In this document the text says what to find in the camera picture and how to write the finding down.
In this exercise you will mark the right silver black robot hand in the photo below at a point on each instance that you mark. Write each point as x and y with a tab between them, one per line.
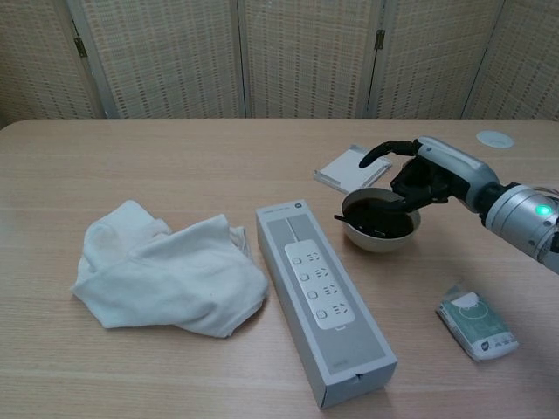
454	168

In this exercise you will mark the black plastic spoon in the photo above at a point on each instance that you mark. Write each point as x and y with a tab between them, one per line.
342	218

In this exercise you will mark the cup of dark coffee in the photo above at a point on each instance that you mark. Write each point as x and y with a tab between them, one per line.
375	243

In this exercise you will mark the white round table grommet cap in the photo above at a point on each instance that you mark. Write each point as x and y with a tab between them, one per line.
494	139

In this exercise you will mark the white square notepad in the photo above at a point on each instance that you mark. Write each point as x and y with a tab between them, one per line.
345	172

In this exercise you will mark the brass screen hinge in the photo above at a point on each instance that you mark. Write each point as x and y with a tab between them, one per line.
79	46
380	39

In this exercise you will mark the green white tissue pack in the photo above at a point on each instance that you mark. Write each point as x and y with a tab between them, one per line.
476	325

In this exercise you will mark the grey power strip box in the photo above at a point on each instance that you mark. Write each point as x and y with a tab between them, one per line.
323	301

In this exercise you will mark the bamboo folding screen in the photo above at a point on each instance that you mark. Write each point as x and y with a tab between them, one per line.
174	57

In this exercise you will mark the white crumpled cloth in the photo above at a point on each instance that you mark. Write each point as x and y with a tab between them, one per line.
174	279

